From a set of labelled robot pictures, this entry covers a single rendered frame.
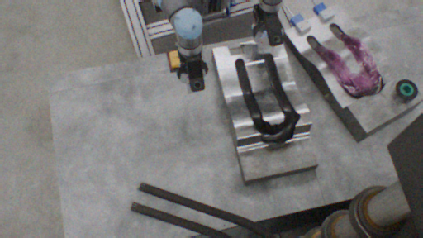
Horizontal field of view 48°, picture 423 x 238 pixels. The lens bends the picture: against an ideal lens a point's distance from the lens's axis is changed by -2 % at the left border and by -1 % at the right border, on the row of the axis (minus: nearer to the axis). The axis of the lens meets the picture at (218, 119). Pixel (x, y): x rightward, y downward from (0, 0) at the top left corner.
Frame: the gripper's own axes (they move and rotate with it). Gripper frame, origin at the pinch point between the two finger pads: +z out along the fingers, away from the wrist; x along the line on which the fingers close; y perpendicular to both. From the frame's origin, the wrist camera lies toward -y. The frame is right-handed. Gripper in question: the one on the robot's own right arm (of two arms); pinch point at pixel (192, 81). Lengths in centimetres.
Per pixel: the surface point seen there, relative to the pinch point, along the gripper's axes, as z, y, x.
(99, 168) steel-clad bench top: 15.0, -18.6, 37.7
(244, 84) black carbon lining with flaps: 7.2, -1.8, -18.0
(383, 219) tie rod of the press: -64, -65, -22
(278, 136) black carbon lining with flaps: 7.9, -23.3, -25.0
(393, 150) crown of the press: -88, -58, -18
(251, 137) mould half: 3.0, -23.1, -14.9
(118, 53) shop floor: 95, 72, 31
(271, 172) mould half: 9.0, -34.6, -19.4
